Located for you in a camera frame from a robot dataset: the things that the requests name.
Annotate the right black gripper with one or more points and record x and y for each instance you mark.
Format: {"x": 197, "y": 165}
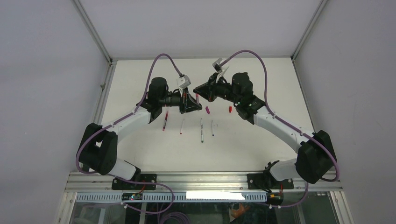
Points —
{"x": 208, "y": 90}

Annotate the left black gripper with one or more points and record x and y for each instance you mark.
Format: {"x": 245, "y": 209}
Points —
{"x": 187, "y": 103}

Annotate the dark red gel pen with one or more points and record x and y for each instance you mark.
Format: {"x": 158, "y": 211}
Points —
{"x": 165, "y": 120}

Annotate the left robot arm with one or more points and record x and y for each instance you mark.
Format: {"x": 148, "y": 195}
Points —
{"x": 97, "y": 152}

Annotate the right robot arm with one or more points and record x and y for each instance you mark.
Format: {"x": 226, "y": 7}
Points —
{"x": 315, "y": 153}

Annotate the white black marker pen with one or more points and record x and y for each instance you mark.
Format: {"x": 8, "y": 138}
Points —
{"x": 201, "y": 131}

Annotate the thin white red pen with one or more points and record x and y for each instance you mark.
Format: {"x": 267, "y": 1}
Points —
{"x": 181, "y": 127}

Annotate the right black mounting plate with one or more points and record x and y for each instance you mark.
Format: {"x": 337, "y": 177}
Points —
{"x": 267, "y": 183}

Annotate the orange object under table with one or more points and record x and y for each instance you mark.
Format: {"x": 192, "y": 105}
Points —
{"x": 238, "y": 209}

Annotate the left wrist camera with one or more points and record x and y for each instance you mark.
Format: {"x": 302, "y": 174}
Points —
{"x": 183, "y": 82}

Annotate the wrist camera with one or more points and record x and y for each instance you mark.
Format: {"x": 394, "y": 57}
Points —
{"x": 220, "y": 69}
{"x": 183, "y": 82}

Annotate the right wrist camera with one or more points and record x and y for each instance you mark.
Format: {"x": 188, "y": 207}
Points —
{"x": 220, "y": 69}

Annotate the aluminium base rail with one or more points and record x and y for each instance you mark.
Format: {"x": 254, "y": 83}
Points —
{"x": 186, "y": 181}

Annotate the white slotted cable duct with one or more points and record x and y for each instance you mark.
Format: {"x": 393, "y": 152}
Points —
{"x": 178, "y": 197}

